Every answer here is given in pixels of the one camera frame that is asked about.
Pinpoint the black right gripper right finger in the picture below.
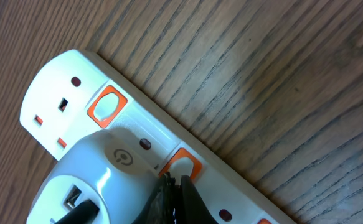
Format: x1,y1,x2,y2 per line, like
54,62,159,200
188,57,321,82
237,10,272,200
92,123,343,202
174,175,217,224

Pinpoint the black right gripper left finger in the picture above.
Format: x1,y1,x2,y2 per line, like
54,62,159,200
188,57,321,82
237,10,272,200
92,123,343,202
139,172,176,224

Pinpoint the black USB charging cable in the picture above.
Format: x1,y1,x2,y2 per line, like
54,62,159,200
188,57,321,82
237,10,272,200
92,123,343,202
54,198,101,224

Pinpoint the white charger plug adapter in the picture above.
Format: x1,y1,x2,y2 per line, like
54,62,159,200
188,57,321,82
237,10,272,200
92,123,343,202
27,131,158,223

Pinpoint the white power strip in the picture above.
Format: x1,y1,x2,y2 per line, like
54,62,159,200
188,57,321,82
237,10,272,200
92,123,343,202
20,50,291,223

